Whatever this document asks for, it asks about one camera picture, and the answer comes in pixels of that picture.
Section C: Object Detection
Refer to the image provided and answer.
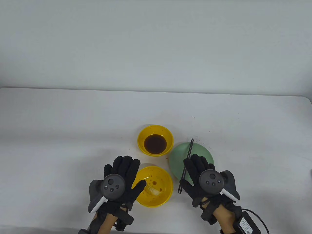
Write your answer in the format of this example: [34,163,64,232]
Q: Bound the person's left hand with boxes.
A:
[97,156,146,215]

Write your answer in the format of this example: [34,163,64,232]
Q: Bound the person's right hand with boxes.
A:
[180,154,234,208]

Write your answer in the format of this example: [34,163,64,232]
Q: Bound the white dumpling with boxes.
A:
[144,179,164,196]

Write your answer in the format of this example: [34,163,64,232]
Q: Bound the dark soy sauce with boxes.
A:
[144,134,167,154]

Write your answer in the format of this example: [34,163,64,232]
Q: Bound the person's left forearm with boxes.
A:
[92,211,118,234]

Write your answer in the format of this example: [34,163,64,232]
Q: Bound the yellow sauce bowl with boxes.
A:
[137,125,174,157]

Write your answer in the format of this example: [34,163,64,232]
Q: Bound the grey right hand controller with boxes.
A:
[199,170,241,202]

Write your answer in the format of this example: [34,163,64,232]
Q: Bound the grey hand controller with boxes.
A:
[199,170,241,202]
[88,174,126,214]

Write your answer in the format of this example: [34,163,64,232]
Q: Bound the grey left hand controller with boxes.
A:
[88,174,126,214]

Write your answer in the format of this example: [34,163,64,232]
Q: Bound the green bowl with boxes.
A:
[169,143,215,186]

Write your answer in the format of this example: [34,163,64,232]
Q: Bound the yellow stained bowl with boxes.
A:
[132,166,173,207]

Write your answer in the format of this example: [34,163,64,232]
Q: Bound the black labelled box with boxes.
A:
[234,210,260,234]

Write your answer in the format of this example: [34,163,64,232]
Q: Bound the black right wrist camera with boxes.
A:
[200,199,218,226]

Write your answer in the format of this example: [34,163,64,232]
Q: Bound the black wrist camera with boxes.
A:
[114,210,134,231]
[200,199,218,226]

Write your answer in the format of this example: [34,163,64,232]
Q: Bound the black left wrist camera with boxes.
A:
[114,210,134,231]

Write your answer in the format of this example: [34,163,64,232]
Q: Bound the black cable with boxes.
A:
[241,208,270,234]

